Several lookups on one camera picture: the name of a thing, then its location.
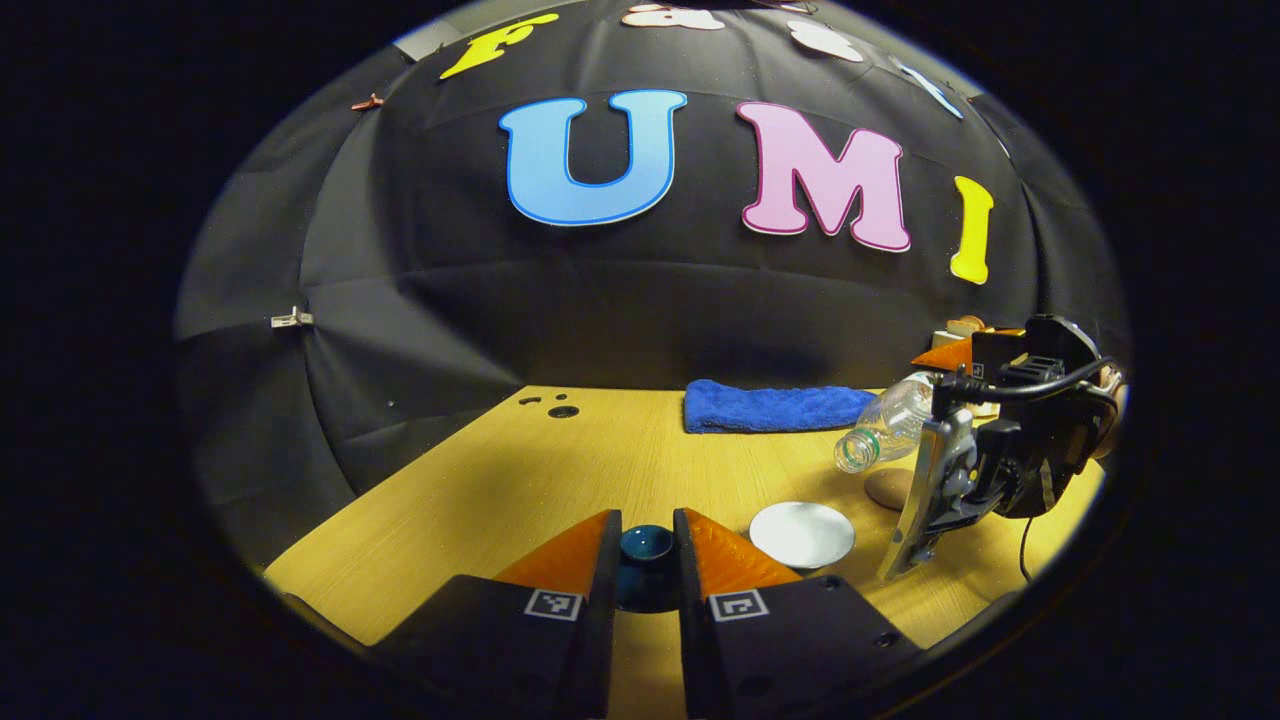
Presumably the black backdrop cloth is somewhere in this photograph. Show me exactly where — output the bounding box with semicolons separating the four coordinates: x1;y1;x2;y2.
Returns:
175;0;1131;571

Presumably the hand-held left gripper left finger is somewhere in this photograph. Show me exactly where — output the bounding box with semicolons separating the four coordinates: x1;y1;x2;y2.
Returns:
372;509;624;720

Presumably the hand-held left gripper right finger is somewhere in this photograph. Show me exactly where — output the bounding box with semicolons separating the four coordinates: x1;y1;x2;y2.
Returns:
673;507;922;720

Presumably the blue towel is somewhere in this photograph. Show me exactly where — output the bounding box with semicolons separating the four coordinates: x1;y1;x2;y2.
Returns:
683;378;880;435

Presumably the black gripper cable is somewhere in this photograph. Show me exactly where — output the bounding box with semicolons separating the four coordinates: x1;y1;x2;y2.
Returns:
935;355;1119;584

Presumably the round brown coaster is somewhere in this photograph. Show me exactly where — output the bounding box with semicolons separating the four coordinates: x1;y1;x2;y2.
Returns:
864;467;917;512

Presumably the clear plastic water bottle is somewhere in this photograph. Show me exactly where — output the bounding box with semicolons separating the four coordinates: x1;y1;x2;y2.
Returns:
834;371;943;475

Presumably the white teacup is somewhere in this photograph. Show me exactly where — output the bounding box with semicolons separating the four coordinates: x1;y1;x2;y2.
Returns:
749;501;857;570

